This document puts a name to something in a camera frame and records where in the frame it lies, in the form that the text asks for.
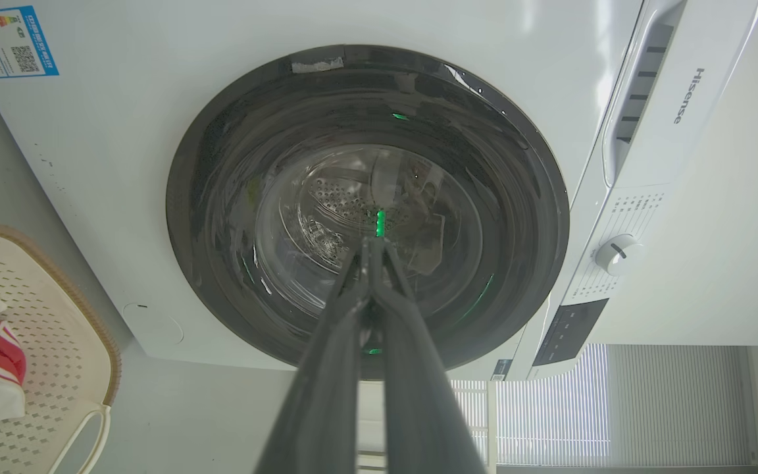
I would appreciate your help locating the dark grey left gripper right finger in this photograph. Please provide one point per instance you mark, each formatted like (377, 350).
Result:
(418, 395)

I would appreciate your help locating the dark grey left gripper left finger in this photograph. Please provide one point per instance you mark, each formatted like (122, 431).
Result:
(326, 395)

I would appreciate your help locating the cream perforated laundry basket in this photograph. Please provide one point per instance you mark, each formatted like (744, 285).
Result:
(56, 342)

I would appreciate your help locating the white vertical window blinds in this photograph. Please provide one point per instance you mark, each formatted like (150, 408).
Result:
(616, 408)

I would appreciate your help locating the round dark washing machine door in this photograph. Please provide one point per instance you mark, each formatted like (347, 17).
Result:
(484, 197)

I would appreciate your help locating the white round control knob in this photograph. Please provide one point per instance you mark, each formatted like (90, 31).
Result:
(618, 253)

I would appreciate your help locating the white Hisense washing machine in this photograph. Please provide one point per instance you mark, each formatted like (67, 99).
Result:
(116, 164)

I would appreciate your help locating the blue energy label sticker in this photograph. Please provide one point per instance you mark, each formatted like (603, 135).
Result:
(8, 41)

